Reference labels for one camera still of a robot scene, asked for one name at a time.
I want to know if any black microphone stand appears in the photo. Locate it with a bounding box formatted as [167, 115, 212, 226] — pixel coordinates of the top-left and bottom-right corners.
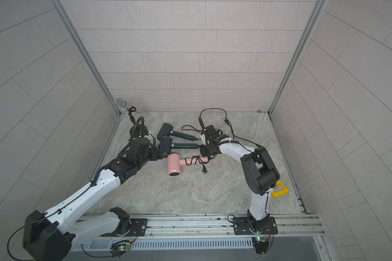
[115, 98, 145, 126]

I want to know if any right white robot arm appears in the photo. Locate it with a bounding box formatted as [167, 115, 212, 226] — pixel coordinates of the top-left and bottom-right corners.
[200, 125, 280, 234]

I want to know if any pink hair dryer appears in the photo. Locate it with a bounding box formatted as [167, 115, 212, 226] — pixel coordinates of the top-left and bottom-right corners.
[167, 153, 209, 176]

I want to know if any green hair dryer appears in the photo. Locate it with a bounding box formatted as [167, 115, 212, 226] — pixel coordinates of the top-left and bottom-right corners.
[159, 137, 200, 155]
[157, 123, 198, 141]

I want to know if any yellow sticker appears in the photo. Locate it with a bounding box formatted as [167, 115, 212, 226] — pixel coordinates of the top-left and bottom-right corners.
[272, 181, 290, 199]

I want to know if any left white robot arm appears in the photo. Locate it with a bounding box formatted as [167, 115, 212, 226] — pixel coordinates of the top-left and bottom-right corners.
[22, 136, 157, 261]

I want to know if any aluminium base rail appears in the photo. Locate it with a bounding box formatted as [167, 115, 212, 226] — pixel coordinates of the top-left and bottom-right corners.
[52, 213, 326, 240]

